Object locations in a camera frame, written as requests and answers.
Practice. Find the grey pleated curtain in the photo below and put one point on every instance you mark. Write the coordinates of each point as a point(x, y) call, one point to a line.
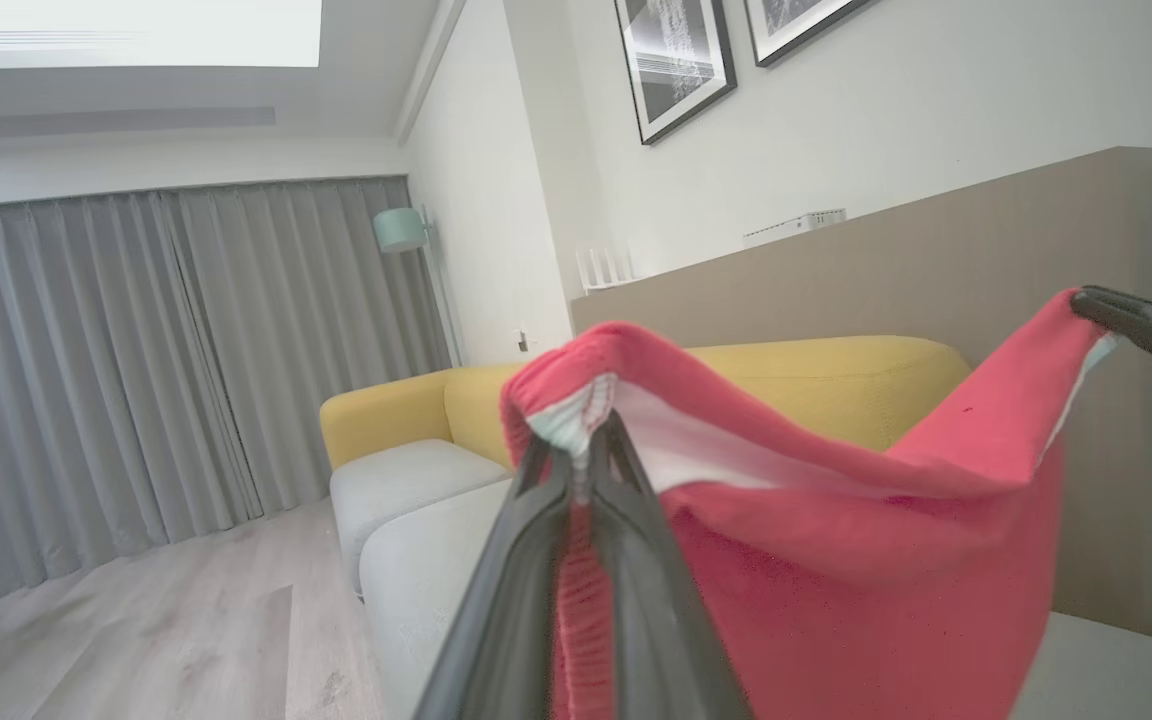
point(136, 380)

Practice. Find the yellow sofa backrest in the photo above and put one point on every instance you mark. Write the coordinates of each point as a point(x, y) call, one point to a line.
point(386, 410)

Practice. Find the yellow and grey sofa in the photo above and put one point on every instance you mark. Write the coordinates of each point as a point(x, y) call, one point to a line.
point(426, 590)

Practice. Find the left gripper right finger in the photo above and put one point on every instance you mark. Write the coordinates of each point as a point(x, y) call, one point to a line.
point(656, 620)

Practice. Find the flat white box device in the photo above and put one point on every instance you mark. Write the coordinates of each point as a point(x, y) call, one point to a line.
point(796, 228)

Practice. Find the white router with antennas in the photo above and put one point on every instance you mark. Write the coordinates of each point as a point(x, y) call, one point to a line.
point(606, 272)

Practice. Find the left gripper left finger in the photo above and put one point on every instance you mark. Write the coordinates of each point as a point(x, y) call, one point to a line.
point(506, 620)

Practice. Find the red Bulls basketball shorts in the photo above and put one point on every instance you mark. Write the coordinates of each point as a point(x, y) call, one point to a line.
point(836, 600)

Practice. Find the small black framed picture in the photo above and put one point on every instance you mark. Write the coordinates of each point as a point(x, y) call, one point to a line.
point(796, 20)

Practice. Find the beige wall panel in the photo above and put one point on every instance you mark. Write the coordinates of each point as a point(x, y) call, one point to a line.
point(886, 270)

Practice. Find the ceiling light panel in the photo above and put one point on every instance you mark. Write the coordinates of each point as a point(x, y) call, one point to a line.
point(136, 30)

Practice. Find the floor lamp teal shade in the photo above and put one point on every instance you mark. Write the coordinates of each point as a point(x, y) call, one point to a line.
point(399, 230)

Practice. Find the large black framed picture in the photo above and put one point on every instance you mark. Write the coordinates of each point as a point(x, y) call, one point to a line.
point(676, 60)

